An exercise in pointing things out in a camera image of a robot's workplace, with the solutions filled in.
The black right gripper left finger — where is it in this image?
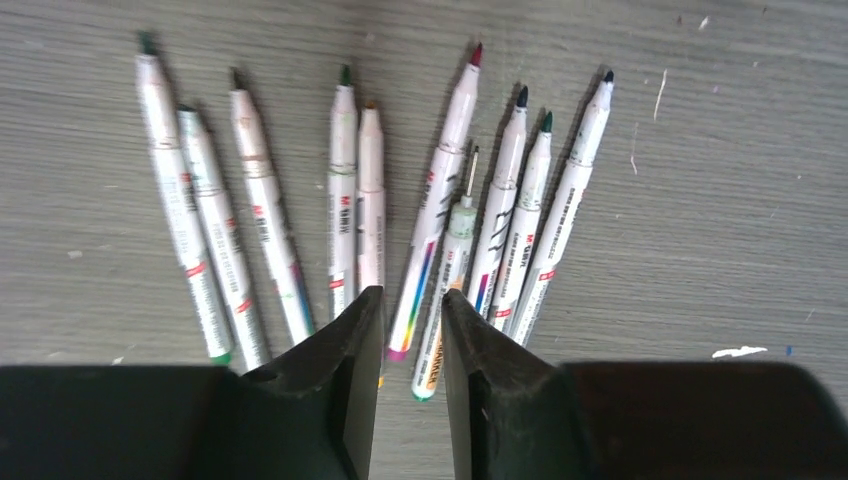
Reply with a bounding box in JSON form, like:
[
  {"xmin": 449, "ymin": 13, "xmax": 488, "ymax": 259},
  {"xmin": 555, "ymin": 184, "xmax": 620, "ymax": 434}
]
[{"xmin": 1, "ymin": 286, "xmax": 384, "ymax": 479}]

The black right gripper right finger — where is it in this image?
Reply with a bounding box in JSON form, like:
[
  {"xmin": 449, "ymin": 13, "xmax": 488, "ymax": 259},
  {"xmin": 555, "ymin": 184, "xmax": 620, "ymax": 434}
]
[{"xmin": 441, "ymin": 289, "xmax": 847, "ymax": 479}]

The brown cap marker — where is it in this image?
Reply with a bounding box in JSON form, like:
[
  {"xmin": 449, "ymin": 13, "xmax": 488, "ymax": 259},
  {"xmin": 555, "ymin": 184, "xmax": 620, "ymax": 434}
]
[{"xmin": 230, "ymin": 67, "xmax": 314, "ymax": 345}]

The purple cap marker green end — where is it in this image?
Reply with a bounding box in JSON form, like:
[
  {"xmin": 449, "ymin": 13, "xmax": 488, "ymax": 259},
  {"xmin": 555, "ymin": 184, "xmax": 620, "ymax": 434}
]
[{"xmin": 135, "ymin": 31, "xmax": 233, "ymax": 365}]

